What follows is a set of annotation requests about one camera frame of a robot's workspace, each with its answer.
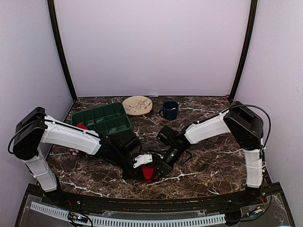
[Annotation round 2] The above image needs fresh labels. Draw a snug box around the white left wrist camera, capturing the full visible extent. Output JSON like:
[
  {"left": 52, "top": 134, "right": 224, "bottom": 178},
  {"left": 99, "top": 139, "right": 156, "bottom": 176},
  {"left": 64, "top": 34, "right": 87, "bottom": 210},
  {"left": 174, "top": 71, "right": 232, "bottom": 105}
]
[{"left": 133, "top": 154, "right": 153, "bottom": 168}]

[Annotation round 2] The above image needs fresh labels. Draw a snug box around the left circuit board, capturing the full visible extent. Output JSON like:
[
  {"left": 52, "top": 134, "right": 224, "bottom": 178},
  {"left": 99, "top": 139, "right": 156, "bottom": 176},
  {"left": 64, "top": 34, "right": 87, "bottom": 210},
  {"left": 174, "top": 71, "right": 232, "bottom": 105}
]
[{"left": 67, "top": 212, "right": 88, "bottom": 224}]

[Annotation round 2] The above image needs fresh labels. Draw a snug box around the dark blue enamel mug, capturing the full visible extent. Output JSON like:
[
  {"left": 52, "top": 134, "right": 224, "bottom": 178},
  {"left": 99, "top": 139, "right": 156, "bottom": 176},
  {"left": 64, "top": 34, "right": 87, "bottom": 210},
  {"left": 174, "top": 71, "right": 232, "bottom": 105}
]
[{"left": 159, "top": 100, "right": 178, "bottom": 121}]

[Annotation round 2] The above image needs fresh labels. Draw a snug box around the beige floral ceramic plate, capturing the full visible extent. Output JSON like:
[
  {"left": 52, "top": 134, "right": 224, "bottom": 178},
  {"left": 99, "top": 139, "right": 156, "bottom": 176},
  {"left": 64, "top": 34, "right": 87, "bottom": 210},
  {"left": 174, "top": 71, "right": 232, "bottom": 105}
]
[{"left": 122, "top": 96, "right": 153, "bottom": 116}]

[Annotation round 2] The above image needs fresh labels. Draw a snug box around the red white rolled sock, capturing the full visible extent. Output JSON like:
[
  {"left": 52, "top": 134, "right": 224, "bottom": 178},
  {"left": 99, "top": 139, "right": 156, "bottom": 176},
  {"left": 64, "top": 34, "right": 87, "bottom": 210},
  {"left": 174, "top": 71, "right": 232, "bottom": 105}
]
[{"left": 70, "top": 149, "right": 83, "bottom": 157}]

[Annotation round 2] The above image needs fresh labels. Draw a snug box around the black right frame post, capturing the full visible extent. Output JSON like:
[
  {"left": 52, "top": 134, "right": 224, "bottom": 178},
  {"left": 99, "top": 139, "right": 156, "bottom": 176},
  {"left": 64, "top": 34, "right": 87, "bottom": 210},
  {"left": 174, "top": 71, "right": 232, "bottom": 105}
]
[{"left": 227, "top": 0, "right": 258, "bottom": 103}]

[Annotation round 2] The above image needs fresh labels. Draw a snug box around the red sock in crate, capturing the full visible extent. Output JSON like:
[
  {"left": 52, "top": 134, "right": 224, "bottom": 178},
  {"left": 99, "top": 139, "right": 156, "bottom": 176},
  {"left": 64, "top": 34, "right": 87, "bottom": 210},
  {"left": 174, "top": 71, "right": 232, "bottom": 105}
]
[{"left": 76, "top": 124, "right": 88, "bottom": 130}]

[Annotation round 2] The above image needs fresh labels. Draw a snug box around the black left frame post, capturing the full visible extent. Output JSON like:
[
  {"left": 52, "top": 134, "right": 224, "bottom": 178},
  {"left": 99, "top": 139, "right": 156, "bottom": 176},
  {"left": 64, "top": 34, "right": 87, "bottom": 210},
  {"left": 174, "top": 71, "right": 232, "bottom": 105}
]
[{"left": 47, "top": 0, "right": 78, "bottom": 102}]

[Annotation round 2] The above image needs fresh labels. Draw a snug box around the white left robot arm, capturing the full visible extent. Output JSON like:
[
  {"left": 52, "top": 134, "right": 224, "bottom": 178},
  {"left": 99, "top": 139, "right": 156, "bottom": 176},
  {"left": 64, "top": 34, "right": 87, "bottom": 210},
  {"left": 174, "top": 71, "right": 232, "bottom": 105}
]
[{"left": 8, "top": 107, "right": 152, "bottom": 206}]

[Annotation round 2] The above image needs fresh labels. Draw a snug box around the white slotted cable duct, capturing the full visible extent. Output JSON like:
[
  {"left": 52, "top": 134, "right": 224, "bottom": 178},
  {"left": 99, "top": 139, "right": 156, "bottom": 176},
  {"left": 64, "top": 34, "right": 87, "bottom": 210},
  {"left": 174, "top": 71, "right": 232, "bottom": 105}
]
[{"left": 30, "top": 202, "right": 226, "bottom": 227}]

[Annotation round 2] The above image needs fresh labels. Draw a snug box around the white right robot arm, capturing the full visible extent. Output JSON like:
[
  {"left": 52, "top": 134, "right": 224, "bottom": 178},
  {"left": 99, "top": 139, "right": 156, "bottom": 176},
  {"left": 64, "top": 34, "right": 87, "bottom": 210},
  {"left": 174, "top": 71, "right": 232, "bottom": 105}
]
[{"left": 153, "top": 101, "right": 266, "bottom": 205}]

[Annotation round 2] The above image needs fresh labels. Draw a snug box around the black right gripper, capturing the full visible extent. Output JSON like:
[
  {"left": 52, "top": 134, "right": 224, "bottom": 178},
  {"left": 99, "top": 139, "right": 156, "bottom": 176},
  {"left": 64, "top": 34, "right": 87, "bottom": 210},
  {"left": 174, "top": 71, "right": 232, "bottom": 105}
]
[{"left": 151, "top": 145, "right": 186, "bottom": 181}]

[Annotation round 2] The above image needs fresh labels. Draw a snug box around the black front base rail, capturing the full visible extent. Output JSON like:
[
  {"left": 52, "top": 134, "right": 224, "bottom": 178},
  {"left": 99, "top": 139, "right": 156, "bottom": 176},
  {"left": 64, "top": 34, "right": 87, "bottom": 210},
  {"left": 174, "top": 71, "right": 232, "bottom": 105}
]
[{"left": 14, "top": 180, "right": 296, "bottom": 227}]

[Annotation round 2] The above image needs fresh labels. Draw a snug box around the black frame post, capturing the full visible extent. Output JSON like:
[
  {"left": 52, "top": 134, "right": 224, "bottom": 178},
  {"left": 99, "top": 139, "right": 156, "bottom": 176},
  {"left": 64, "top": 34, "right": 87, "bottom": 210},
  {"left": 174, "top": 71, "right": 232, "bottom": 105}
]
[
  {"left": 227, "top": 0, "right": 258, "bottom": 103},
  {"left": 47, "top": 0, "right": 78, "bottom": 102}
]

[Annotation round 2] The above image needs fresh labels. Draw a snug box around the green plastic divided crate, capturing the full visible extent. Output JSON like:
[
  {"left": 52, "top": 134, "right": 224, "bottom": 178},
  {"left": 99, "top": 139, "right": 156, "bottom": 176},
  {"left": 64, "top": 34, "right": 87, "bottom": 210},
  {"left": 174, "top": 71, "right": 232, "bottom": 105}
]
[{"left": 71, "top": 102, "right": 131, "bottom": 135}]

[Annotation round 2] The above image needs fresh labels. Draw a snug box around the red sock with white pattern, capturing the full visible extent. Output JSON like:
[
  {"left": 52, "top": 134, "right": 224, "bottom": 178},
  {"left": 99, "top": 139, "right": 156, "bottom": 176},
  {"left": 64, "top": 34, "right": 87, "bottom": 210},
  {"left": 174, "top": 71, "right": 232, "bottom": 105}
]
[{"left": 142, "top": 165, "right": 159, "bottom": 182}]

